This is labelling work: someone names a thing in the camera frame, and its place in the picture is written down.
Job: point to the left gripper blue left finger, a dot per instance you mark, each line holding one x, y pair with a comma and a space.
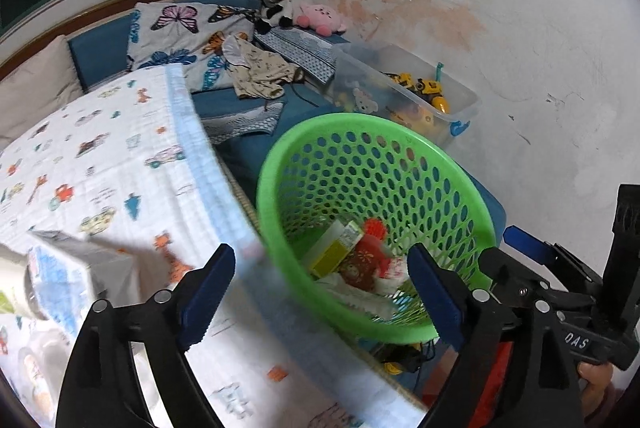
101, 387

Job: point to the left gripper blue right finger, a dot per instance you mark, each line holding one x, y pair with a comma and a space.
519, 349

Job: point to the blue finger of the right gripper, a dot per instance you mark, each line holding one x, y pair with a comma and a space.
527, 244

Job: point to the white blue milk carton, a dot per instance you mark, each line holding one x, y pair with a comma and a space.
68, 275

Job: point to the right hand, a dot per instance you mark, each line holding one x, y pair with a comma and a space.
599, 394

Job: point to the yellow green small box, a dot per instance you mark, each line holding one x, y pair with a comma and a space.
331, 248

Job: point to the green perforated plastic basket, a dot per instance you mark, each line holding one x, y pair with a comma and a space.
352, 167

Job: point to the yellow toy truck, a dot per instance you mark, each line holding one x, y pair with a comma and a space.
428, 90

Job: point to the white cartoon print tablecloth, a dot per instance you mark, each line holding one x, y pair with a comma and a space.
127, 171

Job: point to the clear plastic toy bin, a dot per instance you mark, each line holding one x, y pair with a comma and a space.
360, 84

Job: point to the blue white patterned cloth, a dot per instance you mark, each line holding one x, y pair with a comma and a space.
315, 55

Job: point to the beige patterned clothing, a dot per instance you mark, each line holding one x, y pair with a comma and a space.
257, 73

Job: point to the pink plush toy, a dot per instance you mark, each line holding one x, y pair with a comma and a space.
322, 19

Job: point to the beige plain pillow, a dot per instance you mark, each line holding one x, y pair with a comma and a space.
37, 88

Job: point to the butterfly print pillow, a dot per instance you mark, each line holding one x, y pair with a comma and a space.
189, 34

